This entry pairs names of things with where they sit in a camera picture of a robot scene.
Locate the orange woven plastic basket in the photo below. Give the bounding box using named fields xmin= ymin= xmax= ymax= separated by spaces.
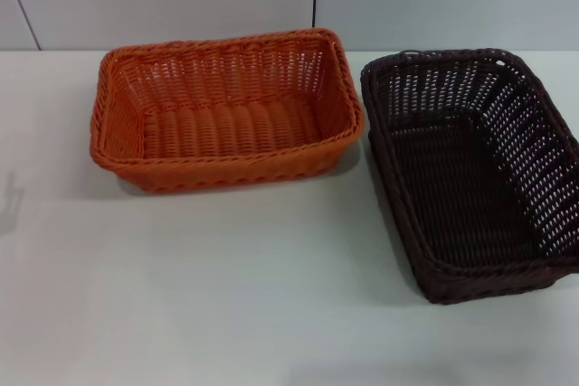
xmin=91 ymin=27 xmax=366 ymax=195

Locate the dark brown woven plastic basket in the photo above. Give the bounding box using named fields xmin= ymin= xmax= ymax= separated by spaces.
xmin=360 ymin=47 xmax=579 ymax=305

